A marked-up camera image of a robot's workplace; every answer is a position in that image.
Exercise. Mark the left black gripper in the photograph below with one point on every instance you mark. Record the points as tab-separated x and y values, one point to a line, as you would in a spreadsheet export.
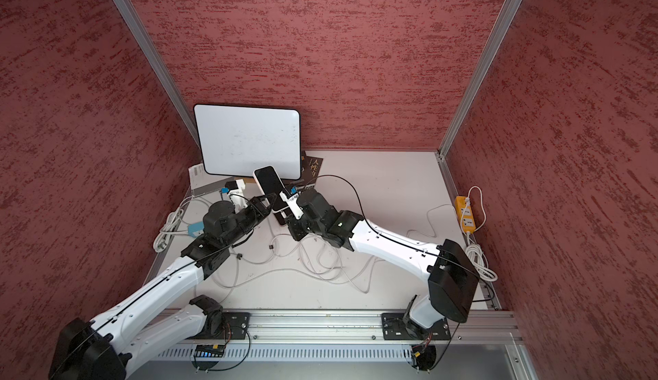
260	208

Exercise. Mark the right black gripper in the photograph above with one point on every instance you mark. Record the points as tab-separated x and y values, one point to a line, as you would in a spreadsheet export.
298	233

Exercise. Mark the pink case phone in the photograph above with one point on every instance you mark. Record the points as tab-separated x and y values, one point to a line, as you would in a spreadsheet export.
281	217
271	186

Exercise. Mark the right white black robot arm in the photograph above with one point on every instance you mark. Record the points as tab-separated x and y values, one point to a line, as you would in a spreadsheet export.
451	277

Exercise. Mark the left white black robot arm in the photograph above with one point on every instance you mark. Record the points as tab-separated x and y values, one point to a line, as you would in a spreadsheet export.
117	342

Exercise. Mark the teal small object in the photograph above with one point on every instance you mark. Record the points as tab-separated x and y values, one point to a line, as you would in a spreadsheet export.
195	229

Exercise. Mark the grey flat box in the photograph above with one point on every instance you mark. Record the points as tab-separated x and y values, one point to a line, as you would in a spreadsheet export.
203	183

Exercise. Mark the dark book chinese title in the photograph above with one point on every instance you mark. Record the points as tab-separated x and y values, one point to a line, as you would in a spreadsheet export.
311	167

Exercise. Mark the yellow power strip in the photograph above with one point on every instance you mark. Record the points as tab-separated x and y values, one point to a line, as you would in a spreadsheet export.
465	215

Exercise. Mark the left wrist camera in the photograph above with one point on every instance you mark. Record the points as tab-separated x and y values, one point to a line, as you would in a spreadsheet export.
234	190

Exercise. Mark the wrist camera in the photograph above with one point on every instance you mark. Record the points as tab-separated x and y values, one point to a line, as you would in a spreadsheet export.
234	190
291	201

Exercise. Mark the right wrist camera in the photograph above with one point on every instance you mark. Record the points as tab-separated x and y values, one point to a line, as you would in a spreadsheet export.
291	201

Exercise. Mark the white board black frame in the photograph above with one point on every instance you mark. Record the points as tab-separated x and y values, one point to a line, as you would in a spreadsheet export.
237	140

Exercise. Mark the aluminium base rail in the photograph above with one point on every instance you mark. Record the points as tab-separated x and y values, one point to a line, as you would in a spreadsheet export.
366	326

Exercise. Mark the left aluminium corner post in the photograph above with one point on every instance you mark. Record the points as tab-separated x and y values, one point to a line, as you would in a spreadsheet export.
139	32

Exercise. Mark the aluminium corner post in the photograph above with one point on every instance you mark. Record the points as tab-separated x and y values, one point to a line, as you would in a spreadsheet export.
495	39
139	32

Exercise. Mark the right aluminium corner post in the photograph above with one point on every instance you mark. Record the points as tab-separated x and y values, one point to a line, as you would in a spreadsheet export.
495	39

